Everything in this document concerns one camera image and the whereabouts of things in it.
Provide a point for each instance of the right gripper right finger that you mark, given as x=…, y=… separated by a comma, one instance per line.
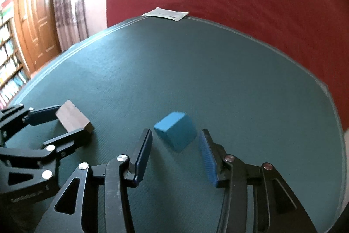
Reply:
x=276, y=207

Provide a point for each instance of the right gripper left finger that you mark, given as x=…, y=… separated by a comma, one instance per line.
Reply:
x=75, y=207

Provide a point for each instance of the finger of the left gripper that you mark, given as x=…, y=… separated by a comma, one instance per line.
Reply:
x=17, y=117
x=53, y=149

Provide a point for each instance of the brown wooden block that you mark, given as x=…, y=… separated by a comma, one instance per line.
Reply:
x=72, y=118

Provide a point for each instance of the blue block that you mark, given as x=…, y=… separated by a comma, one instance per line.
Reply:
x=176, y=130

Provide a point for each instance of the bookshelf with books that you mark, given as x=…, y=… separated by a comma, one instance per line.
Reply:
x=13, y=69

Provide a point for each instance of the patterned curtain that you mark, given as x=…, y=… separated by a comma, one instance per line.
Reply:
x=68, y=11

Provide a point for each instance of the teal table mat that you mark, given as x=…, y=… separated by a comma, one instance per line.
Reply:
x=254, y=100

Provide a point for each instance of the white paper card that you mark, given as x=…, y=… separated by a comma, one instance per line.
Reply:
x=166, y=14

